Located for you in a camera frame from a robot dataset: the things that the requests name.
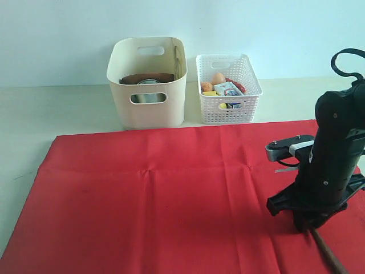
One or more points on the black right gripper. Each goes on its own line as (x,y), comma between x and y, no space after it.
(317,193)

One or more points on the dark wooden spoon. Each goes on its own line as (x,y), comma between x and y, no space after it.
(329,257)

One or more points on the red scalloped table cloth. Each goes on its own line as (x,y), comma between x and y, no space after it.
(176,200)

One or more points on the red toy sausage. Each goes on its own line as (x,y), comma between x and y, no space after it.
(238,85)

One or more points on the blue white milk carton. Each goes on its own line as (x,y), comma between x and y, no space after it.
(228,89)

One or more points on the yellow cheese wedge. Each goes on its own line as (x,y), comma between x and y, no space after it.
(209,93)

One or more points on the brown egg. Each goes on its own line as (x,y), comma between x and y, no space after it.
(218,78)

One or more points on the orange fried chicken piece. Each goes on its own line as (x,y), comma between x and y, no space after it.
(206,86)

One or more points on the stainless steel cup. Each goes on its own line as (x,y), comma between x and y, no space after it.
(149,97)

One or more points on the long wooden chopstick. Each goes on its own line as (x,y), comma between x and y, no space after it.
(175,56)

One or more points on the silver table knife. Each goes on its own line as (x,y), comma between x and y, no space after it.
(178,69)

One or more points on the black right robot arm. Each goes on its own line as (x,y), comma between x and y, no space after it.
(340,134)

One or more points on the white perforated plastic basket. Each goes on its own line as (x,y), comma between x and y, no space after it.
(238,68)

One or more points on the cream plastic bin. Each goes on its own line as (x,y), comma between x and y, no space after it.
(147,55)

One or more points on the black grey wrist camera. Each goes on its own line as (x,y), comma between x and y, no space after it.
(286,148)

